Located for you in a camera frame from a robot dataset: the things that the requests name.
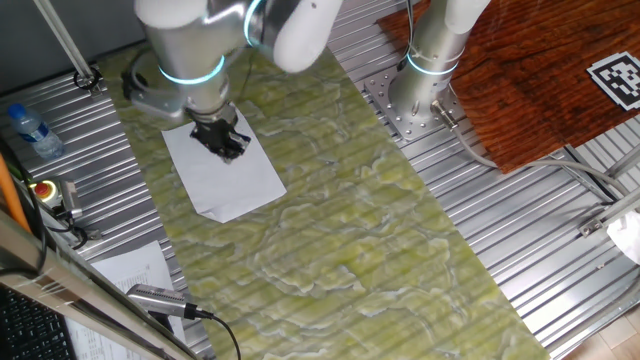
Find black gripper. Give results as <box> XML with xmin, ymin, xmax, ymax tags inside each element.
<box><xmin>189</xmin><ymin>118</ymin><xmax>252</xmax><ymax>164</ymax></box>

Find green marble pattern mat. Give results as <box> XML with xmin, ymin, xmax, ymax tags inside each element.
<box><xmin>97</xmin><ymin>14</ymin><xmax>551</xmax><ymax>360</ymax></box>

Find printed white paper sheet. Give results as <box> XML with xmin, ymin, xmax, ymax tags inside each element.
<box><xmin>64</xmin><ymin>240</ymin><xmax>187</xmax><ymax>360</ymax></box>

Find red emergency stop button box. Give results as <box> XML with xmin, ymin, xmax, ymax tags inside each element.
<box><xmin>28</xmin><ymin>178</ymin><xmax>82</xmax><ymax>220</ymax></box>

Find clear bottle with blue cap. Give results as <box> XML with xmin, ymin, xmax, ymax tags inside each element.
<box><xmin>6</xmin><ymin>103</ymin><xmax>65</xmax><ymax>161</ymax></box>

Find thin aluminium pole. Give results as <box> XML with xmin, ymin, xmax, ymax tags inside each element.
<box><xmin>32</xmin><ymin>0</ymin><xmax>99</xmax><ymax>86</ymax></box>

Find orange tube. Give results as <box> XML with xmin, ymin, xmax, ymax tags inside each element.
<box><xmin>0</xmin><ymin>152</ymin><xmax>32</xmax><ymax>234</ymax></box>

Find black keyboard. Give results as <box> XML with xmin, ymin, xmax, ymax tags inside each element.
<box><xmin>0</xmin><ymin>287</ymin><xmax>76</xmax><ymax>360</ymax></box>

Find black white fiducial marker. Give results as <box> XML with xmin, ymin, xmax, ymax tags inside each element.
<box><xmin>586</xmin><ymin>51</ymin><xmax>640</xmax><ymax>112</ymax></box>

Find white cloth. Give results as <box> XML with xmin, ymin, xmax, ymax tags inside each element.
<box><xmin>606</xmin><ymin>209</ymin><xmax>640</xmax><ymax>265</ymax></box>

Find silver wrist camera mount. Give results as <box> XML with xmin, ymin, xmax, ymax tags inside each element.
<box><xmin>128</xmin><ymin>87</ymin><xmax>190</xmax><ymax>124</ymax></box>

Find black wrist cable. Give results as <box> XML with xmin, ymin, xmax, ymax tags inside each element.
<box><xmin>121</xmin><ymin>47</ymin><xmax>261</xmax><ymax>104</ymax></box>

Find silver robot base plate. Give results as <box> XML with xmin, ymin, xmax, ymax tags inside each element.
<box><xmin>363</xmin><ymin>67</ymin><xmax>469</xmax><ymax>142</ymax></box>

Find black pole foot ring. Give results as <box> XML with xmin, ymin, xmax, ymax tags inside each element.
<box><xmin>73</xmin><ymin>66</ymin><xmax>104</xmax><ymax>93</ymax></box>

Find silver camera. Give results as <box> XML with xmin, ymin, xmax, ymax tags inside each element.
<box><xmin>125</xmin><ymin>283</ymin><xmax>199</xmax><ymax>321</ymax></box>

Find black pendant cables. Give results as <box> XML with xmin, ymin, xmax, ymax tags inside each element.
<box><xmin>19</xmin><ymin>179</ymin><xmax>101</xmax><ymax>251</ymax></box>

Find black camera cable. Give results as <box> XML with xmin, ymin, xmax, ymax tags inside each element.
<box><xmin>192</xmin><ymin>308</ymin><xmax>242</xmax><ymax>360</ymax></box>

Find aluminium frame bar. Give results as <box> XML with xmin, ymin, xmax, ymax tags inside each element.
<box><xmin>0</xmin><ymin>207</ymin><xmax>201</xmax><ymax>360</ymax></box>

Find grey base cable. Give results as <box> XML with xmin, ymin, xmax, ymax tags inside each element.
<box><xmin>430</xmin><ymin>99</ymin><xmax>631</xmax><ymax>196</ymax></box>

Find aluminium bracket frame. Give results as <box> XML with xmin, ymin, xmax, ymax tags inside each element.
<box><xmin>562</xmin><ymin>143</ymin><xmax>640</xmax><ymax>239</ymax></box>

